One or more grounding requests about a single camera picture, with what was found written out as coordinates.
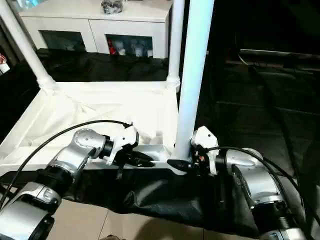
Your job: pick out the white plastic table top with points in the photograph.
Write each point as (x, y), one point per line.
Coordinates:
(85, 110)

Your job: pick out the white plastic table leg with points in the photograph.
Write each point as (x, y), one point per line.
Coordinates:
(27, 50)
(175, 40)
(195, 65)

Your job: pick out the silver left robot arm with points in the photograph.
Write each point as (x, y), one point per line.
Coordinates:
(70, 157)

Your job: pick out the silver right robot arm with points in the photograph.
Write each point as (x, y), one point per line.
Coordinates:
(255, 180)

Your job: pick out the black plastic table mat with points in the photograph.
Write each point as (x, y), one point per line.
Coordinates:
(270, 110)

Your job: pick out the black flat bar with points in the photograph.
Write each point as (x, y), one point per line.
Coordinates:
(280, 54)

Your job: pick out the white glass-door cabinet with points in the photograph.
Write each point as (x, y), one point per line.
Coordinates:
(65, 22)

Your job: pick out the grey crumpled clump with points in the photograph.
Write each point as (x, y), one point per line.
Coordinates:
(113, 6)

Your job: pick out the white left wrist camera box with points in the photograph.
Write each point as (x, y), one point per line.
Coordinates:
(123, 139)

